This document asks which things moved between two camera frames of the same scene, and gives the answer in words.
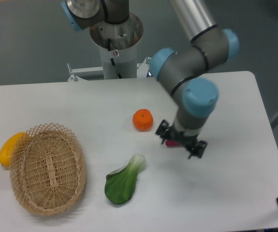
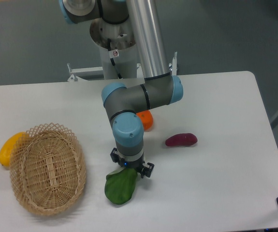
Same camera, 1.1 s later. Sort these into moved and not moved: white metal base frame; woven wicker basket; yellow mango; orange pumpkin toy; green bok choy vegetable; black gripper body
Moved: black gripper body
Not moved: yellow mango; orange pumpkin toy; woven wicker basket; green bok choy vegetable; white metal base frame
